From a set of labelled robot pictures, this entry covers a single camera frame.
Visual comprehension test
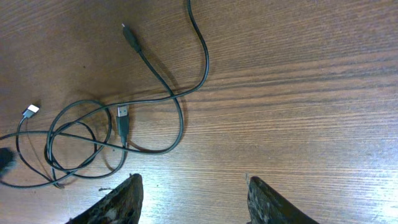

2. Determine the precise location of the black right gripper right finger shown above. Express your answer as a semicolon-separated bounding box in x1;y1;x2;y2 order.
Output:
248;176;318;224

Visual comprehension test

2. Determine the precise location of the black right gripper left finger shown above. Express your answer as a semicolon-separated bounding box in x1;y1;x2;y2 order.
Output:
67;174;144;224

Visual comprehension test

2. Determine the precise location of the black blue-tipped USB cable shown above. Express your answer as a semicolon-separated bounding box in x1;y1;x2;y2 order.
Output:
43;0;210;180

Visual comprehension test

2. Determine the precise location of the thin black micro-USB cable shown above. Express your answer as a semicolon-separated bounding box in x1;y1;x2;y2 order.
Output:
0;104;98;189

